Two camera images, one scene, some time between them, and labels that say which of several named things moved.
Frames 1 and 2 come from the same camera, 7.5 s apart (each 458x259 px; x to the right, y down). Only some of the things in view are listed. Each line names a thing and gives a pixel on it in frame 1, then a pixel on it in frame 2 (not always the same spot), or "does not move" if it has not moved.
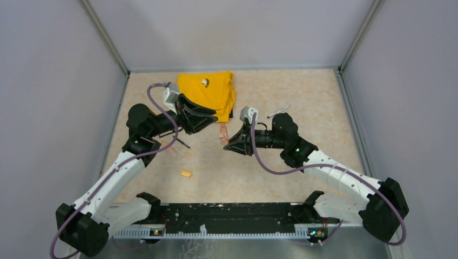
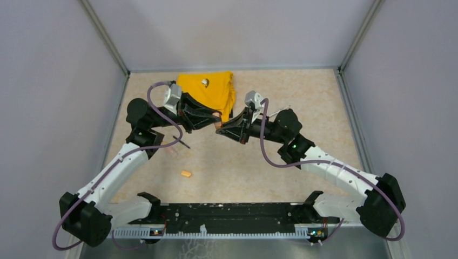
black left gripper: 193,117 does not move
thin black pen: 186,145 does not move
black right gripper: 244,146 -> 242,118
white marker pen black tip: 278,111 does not move
